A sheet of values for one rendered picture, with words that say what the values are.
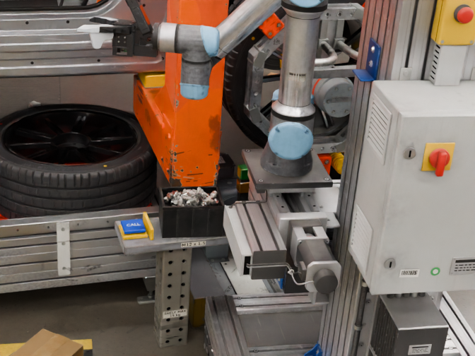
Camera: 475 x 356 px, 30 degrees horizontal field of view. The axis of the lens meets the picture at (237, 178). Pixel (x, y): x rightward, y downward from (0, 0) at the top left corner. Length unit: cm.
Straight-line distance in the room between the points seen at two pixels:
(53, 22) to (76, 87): 196
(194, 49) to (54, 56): 112
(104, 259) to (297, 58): 126
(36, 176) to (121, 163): 30
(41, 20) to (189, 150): 75
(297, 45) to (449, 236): 60
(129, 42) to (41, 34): 102
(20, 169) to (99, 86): 211
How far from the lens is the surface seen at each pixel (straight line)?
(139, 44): 232
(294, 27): 224
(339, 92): 298
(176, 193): 290
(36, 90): 520
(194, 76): 230
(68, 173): 316
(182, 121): 292
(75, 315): 330
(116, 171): 319
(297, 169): 251
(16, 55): 330
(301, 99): 230
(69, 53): 332
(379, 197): 207
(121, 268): 324
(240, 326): 288
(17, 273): 319
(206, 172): 302
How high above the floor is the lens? 196
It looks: 27 degrees down
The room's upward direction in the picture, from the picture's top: 4 degrees clockwise
